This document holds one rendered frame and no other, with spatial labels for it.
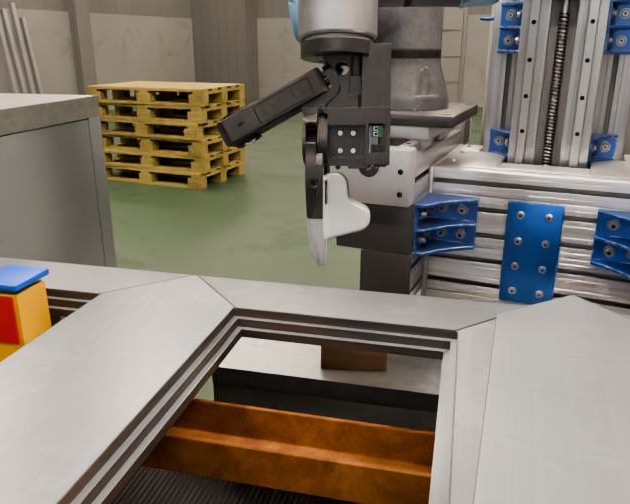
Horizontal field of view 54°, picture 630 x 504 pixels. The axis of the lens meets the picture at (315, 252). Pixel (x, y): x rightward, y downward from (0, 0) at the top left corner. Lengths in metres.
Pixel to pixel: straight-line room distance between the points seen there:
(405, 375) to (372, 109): 0.48
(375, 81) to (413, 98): 0.49
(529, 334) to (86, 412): 0.46
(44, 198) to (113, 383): 0.62
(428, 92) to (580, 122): 0.26
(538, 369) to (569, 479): 0.16
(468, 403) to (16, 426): 0.39
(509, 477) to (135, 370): 0.36
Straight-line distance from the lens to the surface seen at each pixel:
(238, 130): 0.60
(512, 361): 0.66
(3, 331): 0.82
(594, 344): 0.72
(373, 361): 0.94
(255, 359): 0.98
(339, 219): 0.59
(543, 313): 0.78
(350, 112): 0.57
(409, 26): 1.09
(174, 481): 0.97
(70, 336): 0.73
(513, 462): 0.52
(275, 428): 0.78
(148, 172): 5.42
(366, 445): 0.77
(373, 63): 0.59
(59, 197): 1.22
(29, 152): 1.15
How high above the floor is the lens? 1.15
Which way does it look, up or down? 19 degrees down
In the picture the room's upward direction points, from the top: straight up
